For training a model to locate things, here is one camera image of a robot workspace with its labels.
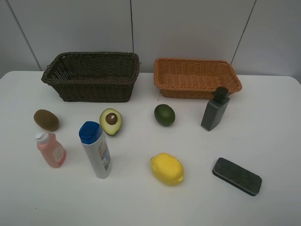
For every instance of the dark green whole avocado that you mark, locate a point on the dark green whole avocado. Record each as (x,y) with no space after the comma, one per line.
(164,115)

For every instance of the halved avocado with pit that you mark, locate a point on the halved avocado with pit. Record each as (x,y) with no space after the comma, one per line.
(110,121)

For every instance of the white bottle blue cap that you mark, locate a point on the white bottle blue cap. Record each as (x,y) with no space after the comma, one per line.
(95,145)

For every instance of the dark grey pump bottle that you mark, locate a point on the dark grey pump bottle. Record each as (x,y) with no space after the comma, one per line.
(215,108)

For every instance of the pink bottle white cap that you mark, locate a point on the pink bottle white cap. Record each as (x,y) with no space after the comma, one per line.
(51,150)

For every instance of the brown kiwi fruit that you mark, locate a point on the brown kiwi fruit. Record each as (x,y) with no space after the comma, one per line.
(46,120)

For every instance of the black whiteboard eraser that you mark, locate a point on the black whiteboard eraser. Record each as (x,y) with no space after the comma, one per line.
(237,176)

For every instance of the orange wicker basket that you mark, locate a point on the orange wicker basket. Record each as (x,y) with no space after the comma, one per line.
(194,79)

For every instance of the yellow lemon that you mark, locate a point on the yellow lemon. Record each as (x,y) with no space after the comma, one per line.
(167,169)

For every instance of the dark brown wicker basket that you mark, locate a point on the dark brown wicker basket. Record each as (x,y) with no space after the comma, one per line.
(99,77)

